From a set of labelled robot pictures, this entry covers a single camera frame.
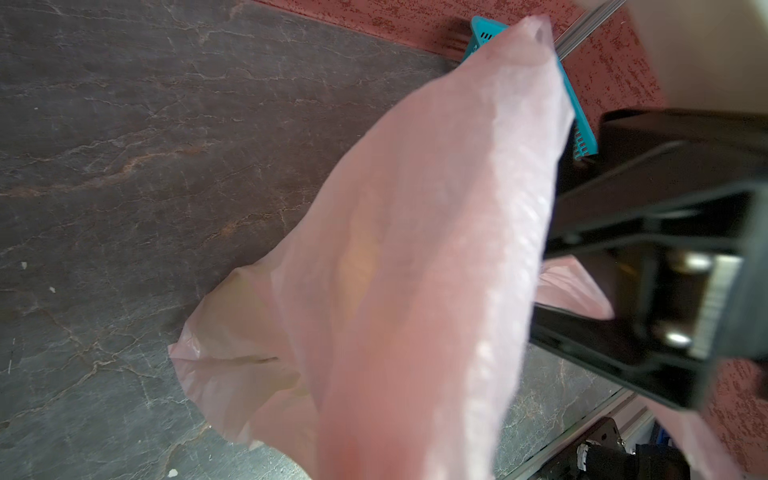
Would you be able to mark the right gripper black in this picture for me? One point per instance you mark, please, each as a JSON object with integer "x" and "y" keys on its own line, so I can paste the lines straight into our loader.
{"x": 670, "y": 219}

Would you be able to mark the pink plastic bag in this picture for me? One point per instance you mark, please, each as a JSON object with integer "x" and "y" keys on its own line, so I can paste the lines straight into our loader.
{"x": 383, "y": 338}

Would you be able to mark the teal plastic basket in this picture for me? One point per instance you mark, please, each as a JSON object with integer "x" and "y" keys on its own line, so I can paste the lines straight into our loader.
{"x": 584, "y": 141}

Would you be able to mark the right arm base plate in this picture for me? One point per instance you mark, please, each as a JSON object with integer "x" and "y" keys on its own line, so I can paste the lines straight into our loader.
{"x": 601, "y": 454}

